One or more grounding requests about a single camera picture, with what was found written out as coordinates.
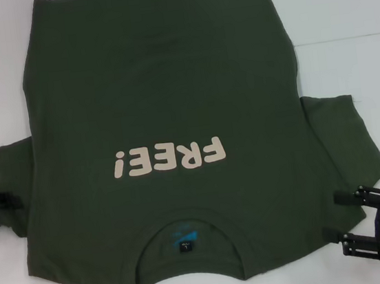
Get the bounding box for dark green FREE print t-shirt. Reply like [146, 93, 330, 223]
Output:
[0, 0, 380, 284]

